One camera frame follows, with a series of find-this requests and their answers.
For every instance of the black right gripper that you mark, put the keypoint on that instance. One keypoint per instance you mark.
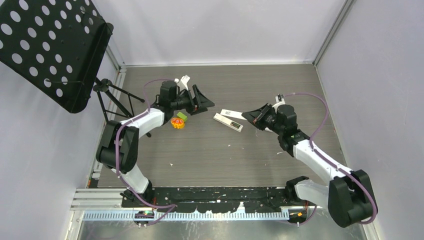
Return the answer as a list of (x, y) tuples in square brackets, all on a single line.
[(257, 117)]

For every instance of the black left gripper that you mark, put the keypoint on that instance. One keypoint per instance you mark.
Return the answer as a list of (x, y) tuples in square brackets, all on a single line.
[(201, 103)]

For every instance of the long white remote cover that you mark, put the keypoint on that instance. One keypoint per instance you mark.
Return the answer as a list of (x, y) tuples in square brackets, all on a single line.
[(232, 114)]

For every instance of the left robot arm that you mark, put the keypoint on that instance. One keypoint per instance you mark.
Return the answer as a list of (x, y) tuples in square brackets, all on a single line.
[(119, 144)]

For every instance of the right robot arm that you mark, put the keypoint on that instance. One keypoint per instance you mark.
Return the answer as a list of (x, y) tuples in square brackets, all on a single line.
[(346, 194)]

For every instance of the green block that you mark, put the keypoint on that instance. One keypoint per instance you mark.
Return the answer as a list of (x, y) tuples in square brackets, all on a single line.
[(182, 116)]

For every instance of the yellow orange toy block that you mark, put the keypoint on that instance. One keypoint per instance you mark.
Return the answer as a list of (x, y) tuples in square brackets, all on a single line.
[(177, 123)]

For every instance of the black music stand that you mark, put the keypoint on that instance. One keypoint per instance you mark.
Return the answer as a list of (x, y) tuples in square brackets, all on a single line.
[(58, 47)]

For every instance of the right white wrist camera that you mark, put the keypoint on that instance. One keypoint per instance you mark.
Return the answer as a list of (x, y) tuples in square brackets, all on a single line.
[(279, 101)]

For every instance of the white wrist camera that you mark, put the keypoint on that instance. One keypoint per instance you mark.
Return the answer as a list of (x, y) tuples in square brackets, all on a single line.
[(182, 83), (279, 101)]

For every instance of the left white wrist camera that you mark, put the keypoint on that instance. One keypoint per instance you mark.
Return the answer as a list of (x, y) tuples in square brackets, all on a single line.
[(182, 83)]

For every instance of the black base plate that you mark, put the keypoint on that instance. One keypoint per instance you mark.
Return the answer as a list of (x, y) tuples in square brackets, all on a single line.
[(265, 199)]

